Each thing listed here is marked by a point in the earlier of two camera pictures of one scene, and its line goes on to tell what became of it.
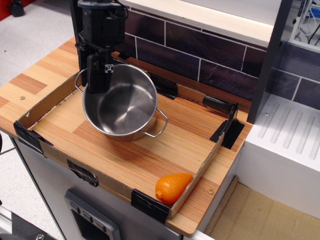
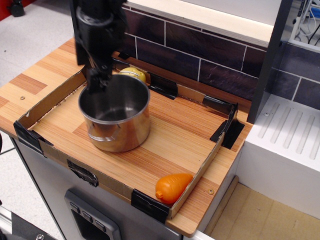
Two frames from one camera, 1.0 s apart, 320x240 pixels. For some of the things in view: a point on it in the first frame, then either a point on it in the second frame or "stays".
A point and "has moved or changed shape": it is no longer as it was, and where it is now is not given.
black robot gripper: (103, 27) stays
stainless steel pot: (129, 107) has moved or changed shape
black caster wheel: (17, 8) stays
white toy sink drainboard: (281, 156) stays
